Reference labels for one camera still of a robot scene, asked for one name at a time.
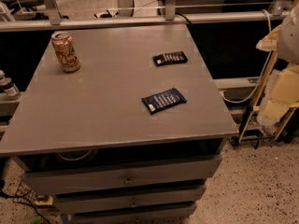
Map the white cable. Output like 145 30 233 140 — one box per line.
220 8 274 105

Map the grey drawer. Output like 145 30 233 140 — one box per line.
54 184 206 214
22 155 222 195
74 202 196 224

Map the blue rxbar blueberry wrapper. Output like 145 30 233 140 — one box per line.
141 88 187 115

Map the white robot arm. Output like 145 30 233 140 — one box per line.
256 0 299 64

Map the black rxbar chocolate wrapper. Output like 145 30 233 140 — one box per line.
153 51 188 66

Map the orange soda can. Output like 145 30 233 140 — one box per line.
51 31 80 73

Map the metal railing bar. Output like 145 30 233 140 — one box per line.
0 11 289 32

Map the bottom grey drawer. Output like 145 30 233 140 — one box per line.
74 202 196 224

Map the grey drawer cabinet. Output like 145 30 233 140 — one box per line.
0 23 240 224

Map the middle grey drawer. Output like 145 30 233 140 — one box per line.
54 184 206 214

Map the black floor cable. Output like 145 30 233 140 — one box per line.
0 179 52 224

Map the top grey drawer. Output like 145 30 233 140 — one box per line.
22 155 222 195

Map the small dark bottle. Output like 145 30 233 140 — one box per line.
0 70 21 100

